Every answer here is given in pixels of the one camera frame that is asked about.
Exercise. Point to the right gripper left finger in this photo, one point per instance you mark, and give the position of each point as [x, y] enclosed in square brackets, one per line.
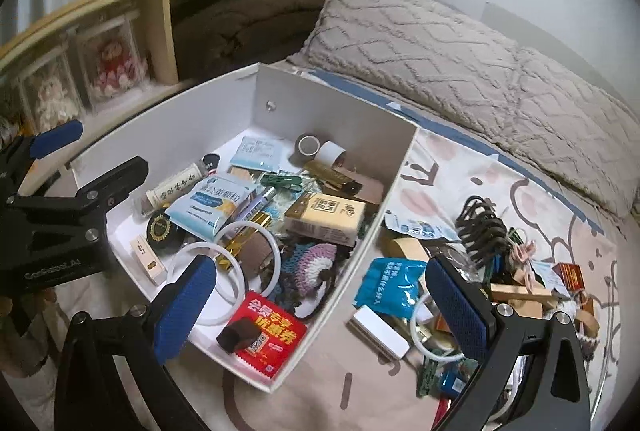
[89, 394]

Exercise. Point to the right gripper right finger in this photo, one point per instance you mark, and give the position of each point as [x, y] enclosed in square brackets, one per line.
[553, 394]

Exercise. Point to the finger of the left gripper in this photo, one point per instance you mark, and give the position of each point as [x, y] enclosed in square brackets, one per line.
[55, 139]
[115, 186]

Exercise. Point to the red coupon packet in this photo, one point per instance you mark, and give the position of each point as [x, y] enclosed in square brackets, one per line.
[281, 334]

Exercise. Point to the white medicine bottle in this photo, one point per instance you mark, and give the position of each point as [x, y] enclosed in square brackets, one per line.
[169, 190]

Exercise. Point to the small white stick box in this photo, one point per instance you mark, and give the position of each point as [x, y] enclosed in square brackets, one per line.
[153, 268]

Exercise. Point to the wooden block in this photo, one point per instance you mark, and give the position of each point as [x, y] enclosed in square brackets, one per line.
[524, 302]

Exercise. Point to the small brown block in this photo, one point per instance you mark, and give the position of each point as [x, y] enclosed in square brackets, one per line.
[238, 335]

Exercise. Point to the wooden shelf unit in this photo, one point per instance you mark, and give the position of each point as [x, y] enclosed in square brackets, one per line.
[56, 33]

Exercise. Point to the clear box with doll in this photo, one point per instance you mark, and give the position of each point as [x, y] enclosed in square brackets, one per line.
[109, 59]

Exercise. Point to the blue white medicine sachet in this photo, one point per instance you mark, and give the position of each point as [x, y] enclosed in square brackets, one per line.
[210, 204]

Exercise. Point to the purple marker pen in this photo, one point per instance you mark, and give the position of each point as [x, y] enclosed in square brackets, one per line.
[257, 204]

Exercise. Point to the light blue wipe packet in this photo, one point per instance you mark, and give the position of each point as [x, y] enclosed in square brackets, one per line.
[261, 153]

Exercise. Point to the green clip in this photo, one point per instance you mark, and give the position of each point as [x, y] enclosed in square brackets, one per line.
[291, 182]

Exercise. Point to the black hair claw clip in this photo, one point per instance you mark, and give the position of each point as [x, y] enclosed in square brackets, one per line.
[481, 232]

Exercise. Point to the crochet purple blue coaster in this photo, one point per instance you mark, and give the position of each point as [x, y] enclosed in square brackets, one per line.
[307, 279]

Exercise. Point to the white storage box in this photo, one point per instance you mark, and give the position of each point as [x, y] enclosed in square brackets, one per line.
[207, 123]

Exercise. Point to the blue foil sachet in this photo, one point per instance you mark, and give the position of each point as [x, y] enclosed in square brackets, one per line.
[391, 286]

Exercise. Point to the white rectangular adapter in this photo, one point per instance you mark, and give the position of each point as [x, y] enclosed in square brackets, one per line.
[374, 329]

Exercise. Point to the brown folded blanket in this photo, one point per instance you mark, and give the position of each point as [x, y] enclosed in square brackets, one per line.
[214, 38]

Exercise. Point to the brown tape roll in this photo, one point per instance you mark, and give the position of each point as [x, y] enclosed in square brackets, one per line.
[307, 146]

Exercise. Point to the white blue snack wrapper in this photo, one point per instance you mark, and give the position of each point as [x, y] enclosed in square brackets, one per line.
[419, 229]

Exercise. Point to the yellow tissue pack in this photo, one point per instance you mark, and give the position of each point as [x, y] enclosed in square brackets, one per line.
[326, 218]

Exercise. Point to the white tape roll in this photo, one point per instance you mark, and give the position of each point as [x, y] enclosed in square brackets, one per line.
[330, 154]

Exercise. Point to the gold black lighter box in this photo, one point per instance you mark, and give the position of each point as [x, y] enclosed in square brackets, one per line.
[337, 180]

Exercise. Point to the right beige textured pillow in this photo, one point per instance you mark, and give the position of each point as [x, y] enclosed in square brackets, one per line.
[574, 131]

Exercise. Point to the beige textured pillow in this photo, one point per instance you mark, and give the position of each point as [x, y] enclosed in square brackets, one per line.
[574, 131]
[422, 51]

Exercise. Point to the left beige textured pillow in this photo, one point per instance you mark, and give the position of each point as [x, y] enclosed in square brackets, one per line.
[422, 51]

